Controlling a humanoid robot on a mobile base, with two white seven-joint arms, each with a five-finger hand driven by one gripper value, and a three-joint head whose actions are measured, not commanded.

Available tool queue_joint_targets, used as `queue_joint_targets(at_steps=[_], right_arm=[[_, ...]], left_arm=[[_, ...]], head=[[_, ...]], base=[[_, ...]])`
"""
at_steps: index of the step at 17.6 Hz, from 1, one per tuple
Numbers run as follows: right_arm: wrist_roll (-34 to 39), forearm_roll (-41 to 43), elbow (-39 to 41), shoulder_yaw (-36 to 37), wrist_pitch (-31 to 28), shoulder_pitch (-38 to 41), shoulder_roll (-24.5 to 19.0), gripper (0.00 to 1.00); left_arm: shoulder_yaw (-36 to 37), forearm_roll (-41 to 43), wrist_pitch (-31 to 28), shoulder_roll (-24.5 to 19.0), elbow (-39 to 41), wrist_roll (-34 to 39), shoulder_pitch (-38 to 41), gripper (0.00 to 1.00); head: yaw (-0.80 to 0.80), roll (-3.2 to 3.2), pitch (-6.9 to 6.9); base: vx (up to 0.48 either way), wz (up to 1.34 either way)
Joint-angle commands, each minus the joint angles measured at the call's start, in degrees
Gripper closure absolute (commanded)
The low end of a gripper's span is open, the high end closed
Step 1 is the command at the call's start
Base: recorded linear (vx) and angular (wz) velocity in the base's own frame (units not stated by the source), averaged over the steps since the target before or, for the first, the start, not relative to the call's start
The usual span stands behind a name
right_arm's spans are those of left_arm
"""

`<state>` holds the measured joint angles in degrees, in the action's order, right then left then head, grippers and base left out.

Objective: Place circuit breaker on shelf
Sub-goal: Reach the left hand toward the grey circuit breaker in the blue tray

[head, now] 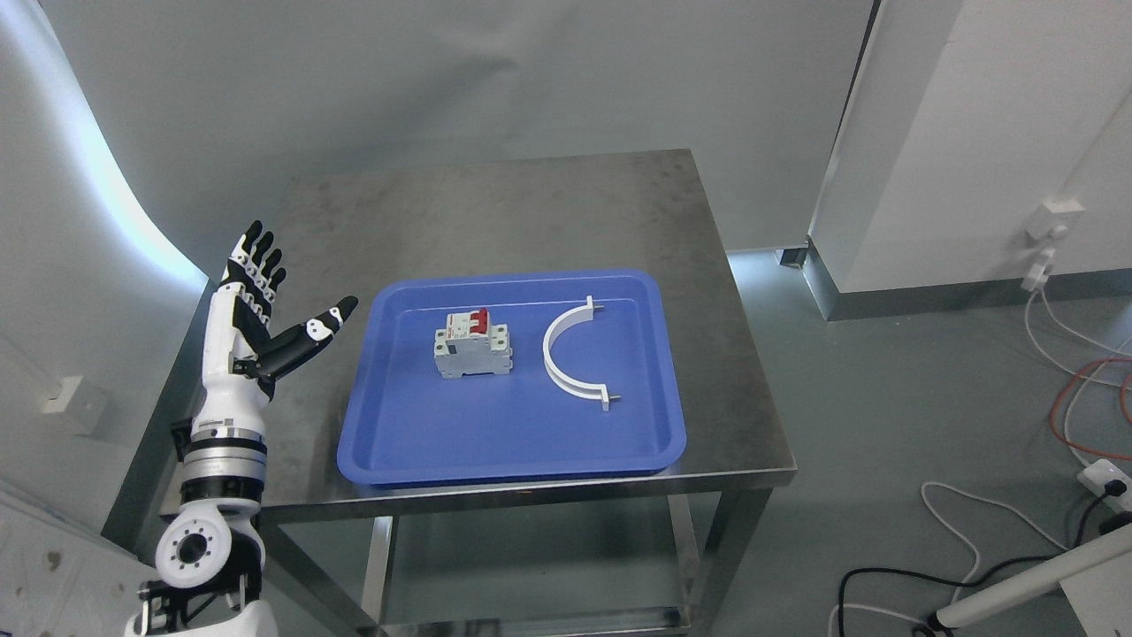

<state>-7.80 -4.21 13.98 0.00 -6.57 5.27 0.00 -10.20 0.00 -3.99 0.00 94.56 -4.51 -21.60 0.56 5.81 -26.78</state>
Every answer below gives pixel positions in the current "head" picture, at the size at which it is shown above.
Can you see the stainless steel table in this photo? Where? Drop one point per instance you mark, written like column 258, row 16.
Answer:
column 330, row 541

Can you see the white red circuit breaker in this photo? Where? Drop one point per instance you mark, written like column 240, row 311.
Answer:
column 470, row 343

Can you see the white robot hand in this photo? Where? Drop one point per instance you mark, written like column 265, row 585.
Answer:
column 234, row 398

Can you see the blue plastic tray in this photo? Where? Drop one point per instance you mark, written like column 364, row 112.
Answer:
column 405, row 426

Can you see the white curved pipe clamp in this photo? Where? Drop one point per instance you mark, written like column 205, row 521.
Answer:
column 581, row 389

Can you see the white wall outlet with plug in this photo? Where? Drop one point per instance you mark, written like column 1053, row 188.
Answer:
column 1048, row 226

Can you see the white wall socket box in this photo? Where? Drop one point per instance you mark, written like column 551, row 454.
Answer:
column 78, row 407

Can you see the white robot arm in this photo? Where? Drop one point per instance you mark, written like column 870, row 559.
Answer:
column 210, row 559

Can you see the white pole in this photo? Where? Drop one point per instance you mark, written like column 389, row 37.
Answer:
column 1026, row 586

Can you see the white power strip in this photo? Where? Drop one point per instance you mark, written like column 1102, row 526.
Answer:
column 1097, row 476

